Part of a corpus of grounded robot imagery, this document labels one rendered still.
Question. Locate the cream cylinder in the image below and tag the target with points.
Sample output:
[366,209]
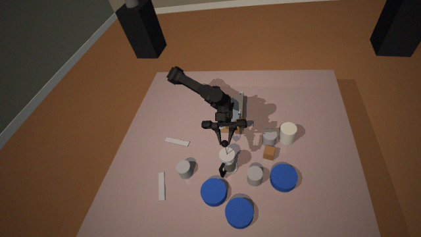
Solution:
[287,133]

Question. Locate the blue cylinder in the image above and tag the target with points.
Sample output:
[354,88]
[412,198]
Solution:
[214,192]
[283,177]
[239,213]

